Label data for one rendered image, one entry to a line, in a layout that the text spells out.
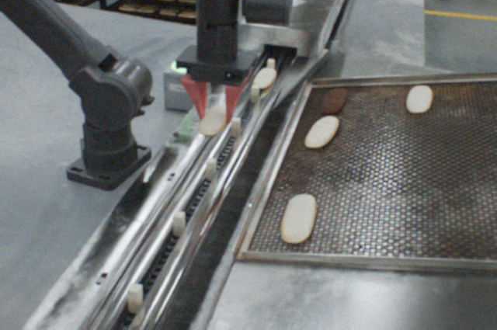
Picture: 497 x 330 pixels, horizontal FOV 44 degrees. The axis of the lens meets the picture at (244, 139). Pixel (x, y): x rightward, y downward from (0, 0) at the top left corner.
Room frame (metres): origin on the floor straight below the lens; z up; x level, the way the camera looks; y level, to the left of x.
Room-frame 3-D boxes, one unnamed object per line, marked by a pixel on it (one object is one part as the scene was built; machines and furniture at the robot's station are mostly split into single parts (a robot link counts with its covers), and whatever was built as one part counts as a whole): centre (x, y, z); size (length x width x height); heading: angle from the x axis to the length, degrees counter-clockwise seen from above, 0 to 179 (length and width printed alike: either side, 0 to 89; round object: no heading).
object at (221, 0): (0.80, 0.04, 1.10); 0.07 x 0.06 x 0.07; 82
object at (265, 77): (1.13, -0.04, 0.86); 0.10 x 0.04 x 0.01; 167
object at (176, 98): (1.07, 0.11, 0.84); 0.08 x 0.08 x 0.11; 77
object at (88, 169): (0.83, 0.21, 0.86); 0.12 x 0.09 x 0.08; 157
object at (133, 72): (0.83, 0.19, 0.94); 0.09 x 0.05 x 0.10; 82
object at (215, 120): (0.80, 0.04, 0.92); 0.10 x 0.04 x 0.01; 167
